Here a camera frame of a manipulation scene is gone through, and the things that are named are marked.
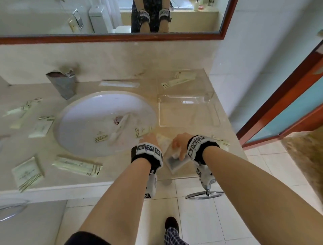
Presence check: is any person's right hand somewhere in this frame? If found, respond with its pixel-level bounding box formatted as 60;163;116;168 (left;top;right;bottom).
172;133;194;162

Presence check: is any person's left hand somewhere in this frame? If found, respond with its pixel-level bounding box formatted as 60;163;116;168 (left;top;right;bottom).
138;133;160;149

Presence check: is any transparent tray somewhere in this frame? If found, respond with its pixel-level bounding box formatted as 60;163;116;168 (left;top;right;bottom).
157;68;221;128

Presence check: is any white square amenity packet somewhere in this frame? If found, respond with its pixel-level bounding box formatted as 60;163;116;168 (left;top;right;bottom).
11;156;44;193

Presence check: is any person's right forearm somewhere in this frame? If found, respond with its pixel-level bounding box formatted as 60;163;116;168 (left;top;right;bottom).
202;146;323;245

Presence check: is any person's left forearm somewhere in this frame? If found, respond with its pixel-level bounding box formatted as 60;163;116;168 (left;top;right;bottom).
78;157;152;245

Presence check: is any white sink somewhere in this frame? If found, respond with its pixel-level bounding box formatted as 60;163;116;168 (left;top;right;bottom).
54;91;158;158

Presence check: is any person's dark shoe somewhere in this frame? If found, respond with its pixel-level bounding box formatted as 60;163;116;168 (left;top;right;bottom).
165;216;180;234

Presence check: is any person's plaid trouser leg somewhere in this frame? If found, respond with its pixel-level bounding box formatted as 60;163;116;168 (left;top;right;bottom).
164;226;190;245

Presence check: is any person's black sleeve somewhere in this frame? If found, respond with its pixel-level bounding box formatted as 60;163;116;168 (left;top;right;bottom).
64;231;111;245

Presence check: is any beige marble countertop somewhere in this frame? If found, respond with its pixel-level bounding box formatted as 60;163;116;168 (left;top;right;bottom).
0;68;249;200

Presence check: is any black marker-tagged wristband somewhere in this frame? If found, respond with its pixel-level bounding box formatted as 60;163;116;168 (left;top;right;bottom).
187;135;220;165
131;142;164;175

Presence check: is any chrome faucet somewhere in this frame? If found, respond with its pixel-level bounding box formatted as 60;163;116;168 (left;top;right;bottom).
46;70;77;100

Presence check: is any wooden door with teal glass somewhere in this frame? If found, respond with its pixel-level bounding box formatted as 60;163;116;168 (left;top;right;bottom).
236;40;323;149

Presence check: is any wooden framed mirror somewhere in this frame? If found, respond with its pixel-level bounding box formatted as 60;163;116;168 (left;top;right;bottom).
0;0;239;45

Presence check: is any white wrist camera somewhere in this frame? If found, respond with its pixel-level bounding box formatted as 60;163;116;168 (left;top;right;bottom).
195;161;217;191
144;171;158;199

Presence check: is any chrome towel ring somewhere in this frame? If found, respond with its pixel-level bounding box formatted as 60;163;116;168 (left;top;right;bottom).
0;199;29;222
185;190;224;201

